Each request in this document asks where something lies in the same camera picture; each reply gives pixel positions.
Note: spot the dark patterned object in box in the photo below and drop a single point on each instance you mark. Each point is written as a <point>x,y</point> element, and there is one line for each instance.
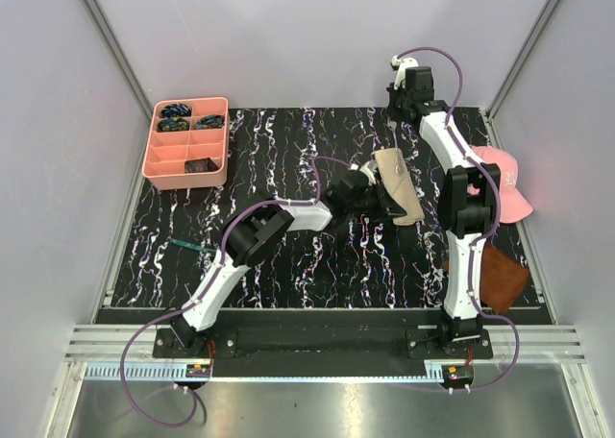
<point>201,165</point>

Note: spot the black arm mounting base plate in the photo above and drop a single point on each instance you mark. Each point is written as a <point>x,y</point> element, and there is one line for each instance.
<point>321,344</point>

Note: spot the blue patterned object top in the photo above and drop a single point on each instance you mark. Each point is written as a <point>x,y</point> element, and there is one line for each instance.
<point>175,110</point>

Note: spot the brown suede cloth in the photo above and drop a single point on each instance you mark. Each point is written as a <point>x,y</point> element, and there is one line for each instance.
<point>499,284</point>

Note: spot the pink plastic divided organizer box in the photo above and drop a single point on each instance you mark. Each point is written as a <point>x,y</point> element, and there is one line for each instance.
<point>166,153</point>

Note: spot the pink baseball cap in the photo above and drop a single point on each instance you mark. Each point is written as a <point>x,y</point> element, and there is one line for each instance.
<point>514,206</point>

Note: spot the black marbled table mat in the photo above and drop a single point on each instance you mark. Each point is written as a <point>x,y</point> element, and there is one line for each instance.
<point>285,152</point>

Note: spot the silver ornate fork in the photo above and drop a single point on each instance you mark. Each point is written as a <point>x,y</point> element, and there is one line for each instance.
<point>396,145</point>

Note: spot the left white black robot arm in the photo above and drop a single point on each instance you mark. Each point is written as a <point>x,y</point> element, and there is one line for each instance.
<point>253,235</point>

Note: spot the beige cloth napkin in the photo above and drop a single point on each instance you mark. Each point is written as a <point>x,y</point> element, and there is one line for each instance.
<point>399,188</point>

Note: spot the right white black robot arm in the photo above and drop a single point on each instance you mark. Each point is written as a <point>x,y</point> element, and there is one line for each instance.
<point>468,206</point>

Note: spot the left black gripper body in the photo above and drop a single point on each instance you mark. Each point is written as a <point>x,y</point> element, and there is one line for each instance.
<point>372,204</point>

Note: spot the blue patterned object right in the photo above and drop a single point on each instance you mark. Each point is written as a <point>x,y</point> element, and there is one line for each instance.
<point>212,121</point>

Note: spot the grey slotted cable duct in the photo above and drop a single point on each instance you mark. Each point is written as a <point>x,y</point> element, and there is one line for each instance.
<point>139,371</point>

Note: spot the blue yellow patterned object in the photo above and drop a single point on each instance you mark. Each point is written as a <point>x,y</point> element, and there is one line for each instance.
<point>173,124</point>

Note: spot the green handled clear utensil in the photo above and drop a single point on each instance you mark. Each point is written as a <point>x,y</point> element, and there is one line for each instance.
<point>190,246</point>

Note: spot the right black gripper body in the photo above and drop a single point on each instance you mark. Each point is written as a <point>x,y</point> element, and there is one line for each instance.
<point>397,99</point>

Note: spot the left orange connector box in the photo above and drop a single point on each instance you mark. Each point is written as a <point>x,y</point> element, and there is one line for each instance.
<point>198,370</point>

